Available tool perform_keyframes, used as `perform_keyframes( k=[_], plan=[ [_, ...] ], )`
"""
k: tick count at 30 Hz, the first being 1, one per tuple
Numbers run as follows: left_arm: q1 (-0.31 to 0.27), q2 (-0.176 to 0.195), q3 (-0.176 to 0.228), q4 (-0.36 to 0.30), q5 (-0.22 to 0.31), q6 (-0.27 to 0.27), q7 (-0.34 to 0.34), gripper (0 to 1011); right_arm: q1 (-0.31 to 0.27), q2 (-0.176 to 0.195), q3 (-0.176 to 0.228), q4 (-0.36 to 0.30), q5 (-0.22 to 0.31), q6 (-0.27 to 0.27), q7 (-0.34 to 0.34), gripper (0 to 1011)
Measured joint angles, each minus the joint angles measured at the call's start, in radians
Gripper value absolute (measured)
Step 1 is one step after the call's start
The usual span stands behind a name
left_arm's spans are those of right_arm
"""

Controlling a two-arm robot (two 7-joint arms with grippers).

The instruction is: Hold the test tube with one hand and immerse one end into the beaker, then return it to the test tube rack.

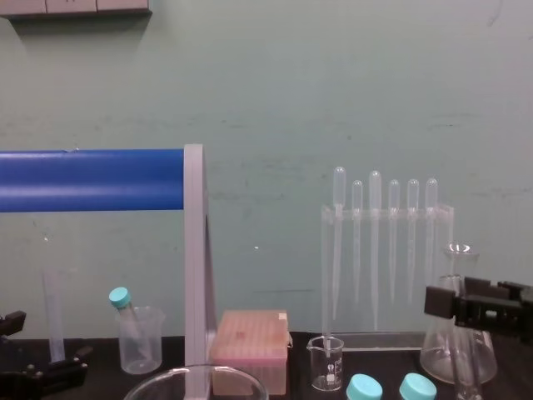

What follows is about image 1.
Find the pink pipette tip box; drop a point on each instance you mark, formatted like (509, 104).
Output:
(250, 346)

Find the large round glass dish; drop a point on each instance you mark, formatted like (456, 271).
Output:
(166, 385)

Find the clear acrylic pipette rack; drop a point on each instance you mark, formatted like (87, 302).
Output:
(387, 339)

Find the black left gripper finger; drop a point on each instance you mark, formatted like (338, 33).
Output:
(11, 324)
(62, 367)

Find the teal capped test tube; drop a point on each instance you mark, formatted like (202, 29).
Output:
(417, 387)
(125, 310)
(364, 387)

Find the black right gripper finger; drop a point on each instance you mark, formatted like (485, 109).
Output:
(441, 301)
(481, 287)

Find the clear plastic beaker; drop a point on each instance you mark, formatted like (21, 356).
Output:
(141, 354)

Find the clear plastic graduated cylinder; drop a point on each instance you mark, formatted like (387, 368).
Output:
(54, 316)

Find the glass conical flask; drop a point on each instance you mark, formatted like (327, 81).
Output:
(441, 358)

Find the clear glass test tube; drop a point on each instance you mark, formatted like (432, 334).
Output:
(468, 375)

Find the small glass beaker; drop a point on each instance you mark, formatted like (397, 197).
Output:
(327, 371)

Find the blue pipe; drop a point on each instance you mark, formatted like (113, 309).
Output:
(91, 181)

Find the glass stirring rod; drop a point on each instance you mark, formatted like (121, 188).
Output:
(329, 348)

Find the white wall cabinet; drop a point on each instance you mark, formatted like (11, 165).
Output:
(75, 6)

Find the grey upright panel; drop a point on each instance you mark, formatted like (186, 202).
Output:
(195, 250)

